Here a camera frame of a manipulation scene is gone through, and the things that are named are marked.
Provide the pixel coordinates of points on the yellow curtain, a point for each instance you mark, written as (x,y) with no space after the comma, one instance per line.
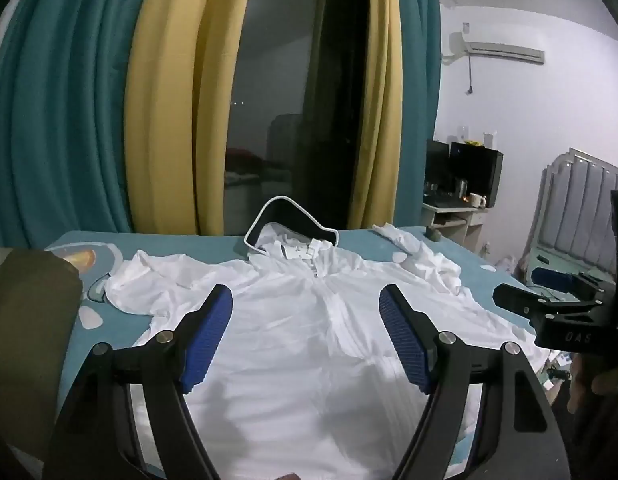
(179,110)
(384,110)

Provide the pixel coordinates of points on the olive cloth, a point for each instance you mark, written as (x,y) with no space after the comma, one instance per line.
(24,335)

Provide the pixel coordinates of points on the teal curtain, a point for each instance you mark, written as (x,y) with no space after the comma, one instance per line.
(419,110)
(64,110)

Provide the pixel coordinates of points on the white air conditioner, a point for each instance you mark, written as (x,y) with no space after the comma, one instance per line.
(499,45)

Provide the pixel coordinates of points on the white hooded jacket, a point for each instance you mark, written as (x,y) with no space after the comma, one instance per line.
(299,360)

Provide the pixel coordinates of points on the white desk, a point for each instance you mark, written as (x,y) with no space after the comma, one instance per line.
(454,220)

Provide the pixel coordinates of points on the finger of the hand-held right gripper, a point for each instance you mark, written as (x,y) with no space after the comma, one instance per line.
(551,279)
(514,300)

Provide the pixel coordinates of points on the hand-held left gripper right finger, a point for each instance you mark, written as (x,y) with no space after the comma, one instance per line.
(404,340)

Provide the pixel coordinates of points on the grey padded headboard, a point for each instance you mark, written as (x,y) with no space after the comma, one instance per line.
(579,210)

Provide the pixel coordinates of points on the glass sliding door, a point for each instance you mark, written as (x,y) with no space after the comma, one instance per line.
(289,85)

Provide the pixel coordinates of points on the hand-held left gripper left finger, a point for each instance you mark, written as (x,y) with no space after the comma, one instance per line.
(209,330)

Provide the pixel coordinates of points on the teal printed blanket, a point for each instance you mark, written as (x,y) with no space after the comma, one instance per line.
(199,250)

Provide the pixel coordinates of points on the black computer monitor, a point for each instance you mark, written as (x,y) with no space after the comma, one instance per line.
(437,165)

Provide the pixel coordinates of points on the white mug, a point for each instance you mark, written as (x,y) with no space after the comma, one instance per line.
(477,201)

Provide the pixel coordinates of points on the person's right hand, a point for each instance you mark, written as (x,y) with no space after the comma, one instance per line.
(609,382)

